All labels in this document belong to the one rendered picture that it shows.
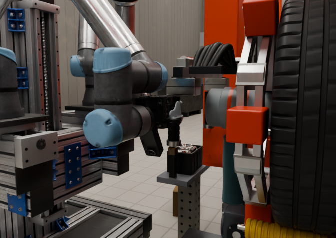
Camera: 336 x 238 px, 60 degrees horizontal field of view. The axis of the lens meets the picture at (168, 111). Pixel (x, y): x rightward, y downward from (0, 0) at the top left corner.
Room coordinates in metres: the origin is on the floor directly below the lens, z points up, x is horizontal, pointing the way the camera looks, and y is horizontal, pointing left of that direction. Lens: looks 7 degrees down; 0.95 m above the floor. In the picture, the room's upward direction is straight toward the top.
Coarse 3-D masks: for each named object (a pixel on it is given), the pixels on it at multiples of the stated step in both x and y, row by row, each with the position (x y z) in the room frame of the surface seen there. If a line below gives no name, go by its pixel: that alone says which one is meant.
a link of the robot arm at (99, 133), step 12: (96, 108) 0.56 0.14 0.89; (108, 108) 0.55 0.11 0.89; (120, 108) 0.56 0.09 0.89; (132, 108) 0.62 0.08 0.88; (96, 120) 0.54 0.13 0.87; (108, 120) 0.53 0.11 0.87; (120, 120) 0.55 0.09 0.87; (132, 120) 0.59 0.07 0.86; (84, 132) 0.55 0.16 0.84; (96, 132) 0.54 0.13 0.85; (108, 132) 0.53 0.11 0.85; (120, 132) 0.55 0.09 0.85; (132, 132) 0.59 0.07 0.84; (96, 144) 0.54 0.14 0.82; (108, 144) 0.54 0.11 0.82
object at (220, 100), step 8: (224, 88) 0.94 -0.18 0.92; (232, 88) 0.93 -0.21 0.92; (208, 96) 0.94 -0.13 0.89; (216, 96) 0.93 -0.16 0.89; (224, 96) 0.91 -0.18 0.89; (232, 96) 0.90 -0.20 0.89; (248, 96) 0.88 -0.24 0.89; (208, 104) 0.92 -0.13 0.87; (216, 104) 0.91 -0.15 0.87; (224, 104) 0.90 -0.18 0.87; (232, 104) 0.89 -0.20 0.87; (248, 104) 0.87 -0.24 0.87; (208, 112) 0.92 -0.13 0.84; (216, 112) 0.91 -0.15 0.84; (224, 112) 0.89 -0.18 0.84; (208, 120) 0.93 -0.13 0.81; (216, 120) 0.92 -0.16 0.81; (224, 120) 0.90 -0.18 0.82; (224, 128) 0.94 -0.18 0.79
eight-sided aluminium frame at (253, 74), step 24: (264, 48) 0.71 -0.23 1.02; (240, 72) 0.68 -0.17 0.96; (264, 72) 0.66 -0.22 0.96; (240, 96) 0.67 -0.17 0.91; (264, 96) 0.68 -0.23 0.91; (240, 144) 0.67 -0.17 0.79; (264, 144) 1.07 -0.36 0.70; (240, 168) 0.68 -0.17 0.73; (264, 168) 1.01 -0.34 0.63; (264, 192) 0.74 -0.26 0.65
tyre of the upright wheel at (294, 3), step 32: (288, 0) 0.74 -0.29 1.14; (320, 0) 0.69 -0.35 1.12; (288, 32) 0.64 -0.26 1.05; (320, 32) 0.61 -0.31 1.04; (288, 64) 0.60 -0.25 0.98; (320, 64) 0.58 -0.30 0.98; (288, 96) 0.58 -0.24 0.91; (320, 96) 0.56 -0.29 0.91; (288, 128) 0.58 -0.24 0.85; (320, 128) 0.56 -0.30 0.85; (288, 160) 0.58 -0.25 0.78; (320, 160) 0.56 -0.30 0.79; (288, 192) 0.60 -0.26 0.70; (320, 192) 0.57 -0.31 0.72; (288, 224) 0.70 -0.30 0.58; (320, 224) 0.63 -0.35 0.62
